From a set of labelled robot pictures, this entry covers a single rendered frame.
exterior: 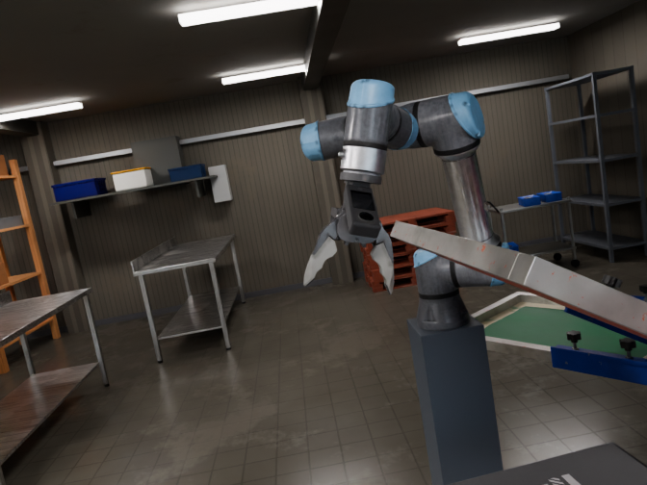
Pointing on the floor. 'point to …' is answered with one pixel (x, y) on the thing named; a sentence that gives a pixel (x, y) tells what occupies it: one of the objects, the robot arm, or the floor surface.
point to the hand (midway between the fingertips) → (349, 292)
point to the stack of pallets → (402, 252)
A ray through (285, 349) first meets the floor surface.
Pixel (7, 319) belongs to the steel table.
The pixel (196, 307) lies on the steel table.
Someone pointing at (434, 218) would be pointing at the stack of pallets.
